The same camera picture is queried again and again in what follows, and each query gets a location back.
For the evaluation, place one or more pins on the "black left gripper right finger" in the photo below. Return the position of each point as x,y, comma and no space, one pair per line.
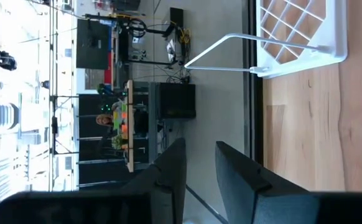
246,193

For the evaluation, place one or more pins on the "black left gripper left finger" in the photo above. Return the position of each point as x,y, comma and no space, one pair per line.
168,186

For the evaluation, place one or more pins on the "wooden table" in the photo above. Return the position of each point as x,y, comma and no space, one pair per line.
130,161

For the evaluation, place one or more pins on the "small potted plant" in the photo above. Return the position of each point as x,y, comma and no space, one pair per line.
117,141

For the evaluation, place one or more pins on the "black cabinet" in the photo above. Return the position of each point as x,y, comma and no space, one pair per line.
176,101

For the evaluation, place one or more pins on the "person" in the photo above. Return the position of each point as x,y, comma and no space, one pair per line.
104,120

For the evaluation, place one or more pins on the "black partition panels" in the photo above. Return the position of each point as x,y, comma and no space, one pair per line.
87,105

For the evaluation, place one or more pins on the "red and blue board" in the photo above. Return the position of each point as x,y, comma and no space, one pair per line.
108,68

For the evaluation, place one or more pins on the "large black monitor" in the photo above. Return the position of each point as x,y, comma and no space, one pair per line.
90,56

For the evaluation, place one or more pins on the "black equipment stand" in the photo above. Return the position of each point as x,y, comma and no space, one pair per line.
176,18

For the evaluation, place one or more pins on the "black table edge rail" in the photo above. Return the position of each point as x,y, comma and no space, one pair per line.
257,124

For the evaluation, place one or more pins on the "black neighbouring station frame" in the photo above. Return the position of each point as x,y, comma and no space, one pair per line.
54,124

